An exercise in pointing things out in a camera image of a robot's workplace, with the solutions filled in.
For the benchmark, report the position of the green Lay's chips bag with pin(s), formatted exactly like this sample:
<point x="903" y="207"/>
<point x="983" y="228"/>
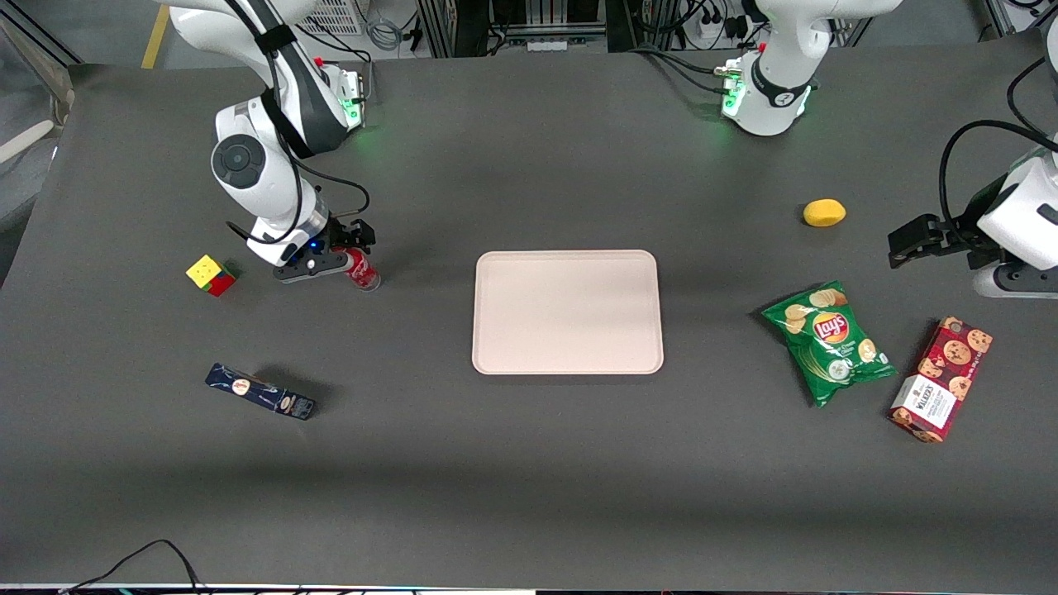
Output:
<point x="829" y="343"/>

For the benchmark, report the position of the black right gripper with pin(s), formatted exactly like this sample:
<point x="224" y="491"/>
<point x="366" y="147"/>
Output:
<point x="341" y="235"/>

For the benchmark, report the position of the dark blue carton box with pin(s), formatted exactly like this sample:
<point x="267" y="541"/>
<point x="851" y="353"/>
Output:
<point x="260" y="392"/>

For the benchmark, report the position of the black metal rack frame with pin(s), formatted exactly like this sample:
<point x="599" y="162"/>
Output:
<point x="463" y="25"/>

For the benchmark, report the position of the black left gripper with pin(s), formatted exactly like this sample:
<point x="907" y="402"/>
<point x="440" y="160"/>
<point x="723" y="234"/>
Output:
<point x="950" y="234"/>

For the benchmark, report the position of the aluminium profile post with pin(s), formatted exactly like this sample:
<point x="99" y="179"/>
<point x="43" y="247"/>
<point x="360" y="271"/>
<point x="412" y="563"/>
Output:
<point x="1000" y="16"/>

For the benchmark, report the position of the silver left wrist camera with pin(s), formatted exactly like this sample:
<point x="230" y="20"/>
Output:
<point x="1017" y="283"/>

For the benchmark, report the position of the power strip with plugs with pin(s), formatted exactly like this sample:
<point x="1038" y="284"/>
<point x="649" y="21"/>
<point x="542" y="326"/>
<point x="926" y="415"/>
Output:
<point x="715" y="25"/>

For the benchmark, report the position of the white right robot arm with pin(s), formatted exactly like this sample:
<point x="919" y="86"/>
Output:
<point x="248" y="173"/>

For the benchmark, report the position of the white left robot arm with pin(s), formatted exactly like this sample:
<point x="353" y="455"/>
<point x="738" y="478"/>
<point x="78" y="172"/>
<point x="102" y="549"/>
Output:
<point x="777" y="99"/>

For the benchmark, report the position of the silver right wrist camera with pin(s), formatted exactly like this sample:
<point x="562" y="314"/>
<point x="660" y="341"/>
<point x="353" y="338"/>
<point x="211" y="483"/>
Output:
<point x="263" y="252"/>

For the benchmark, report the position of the red cookie box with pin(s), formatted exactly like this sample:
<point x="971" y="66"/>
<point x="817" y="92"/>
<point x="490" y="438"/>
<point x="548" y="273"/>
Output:
<point x="942" y="380"/>

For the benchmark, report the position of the yellow lemon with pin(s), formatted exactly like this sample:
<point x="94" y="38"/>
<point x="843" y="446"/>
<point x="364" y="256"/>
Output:
<point x="824" y="213"/>

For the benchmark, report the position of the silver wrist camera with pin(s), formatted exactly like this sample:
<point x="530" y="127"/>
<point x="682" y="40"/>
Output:
<point x="1017" y="283"/>
<point x="263" y="252"/>

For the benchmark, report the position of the white perforated crate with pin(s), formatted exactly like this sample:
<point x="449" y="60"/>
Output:
<point x="339" y="16"/>

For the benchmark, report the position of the red coke bottle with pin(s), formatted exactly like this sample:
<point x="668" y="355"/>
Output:
<point x="364" y="273"/>

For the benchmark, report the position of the beige plastic tray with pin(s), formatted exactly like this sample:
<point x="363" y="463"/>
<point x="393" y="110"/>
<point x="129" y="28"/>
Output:
<point x="567" y="312"/>

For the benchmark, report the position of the small white power strip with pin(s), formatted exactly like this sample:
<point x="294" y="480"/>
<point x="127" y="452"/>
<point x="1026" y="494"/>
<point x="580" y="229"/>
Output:
<point x="548" y="45"/>

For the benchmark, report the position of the colourful puzzle cube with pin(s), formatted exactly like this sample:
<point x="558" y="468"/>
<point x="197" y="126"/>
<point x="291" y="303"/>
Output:
<point x="211" y="275"/>

